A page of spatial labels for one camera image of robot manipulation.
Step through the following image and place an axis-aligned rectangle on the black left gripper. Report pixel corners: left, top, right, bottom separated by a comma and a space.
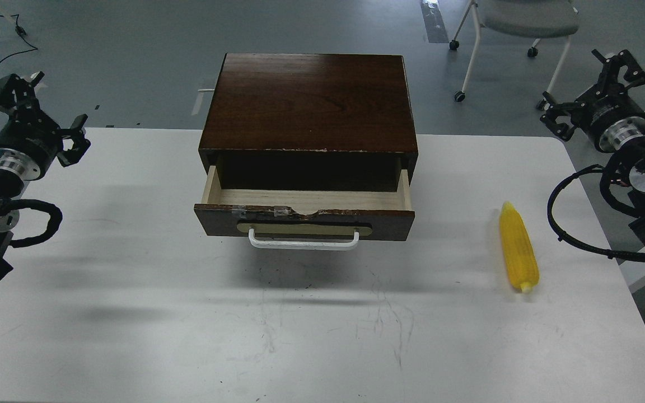
0, 72, 91, 180

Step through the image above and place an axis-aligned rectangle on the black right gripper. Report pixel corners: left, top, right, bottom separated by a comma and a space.
540, 49, 645, 153

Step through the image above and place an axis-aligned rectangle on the yellow corn cob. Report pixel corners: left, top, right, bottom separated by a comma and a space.
499, 201, 540, 294

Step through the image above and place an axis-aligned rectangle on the wooden drawer with white handle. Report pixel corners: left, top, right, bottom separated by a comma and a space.
194, 166, 415, 251

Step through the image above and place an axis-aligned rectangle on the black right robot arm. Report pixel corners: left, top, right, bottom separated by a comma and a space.
540, 49, 645, 263

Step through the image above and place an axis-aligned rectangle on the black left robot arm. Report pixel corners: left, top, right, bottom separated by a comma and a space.
0, 72, 91, 281

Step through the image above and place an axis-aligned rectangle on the grey white office chair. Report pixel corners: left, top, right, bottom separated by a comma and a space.
448, 1, 580, 102

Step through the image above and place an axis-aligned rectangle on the grey floor tape strip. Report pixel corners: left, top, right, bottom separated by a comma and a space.
419, 0, 450, 44

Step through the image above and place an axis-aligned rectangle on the dark wooden cabinet box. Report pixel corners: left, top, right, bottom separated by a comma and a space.
199, 53, 419, 191

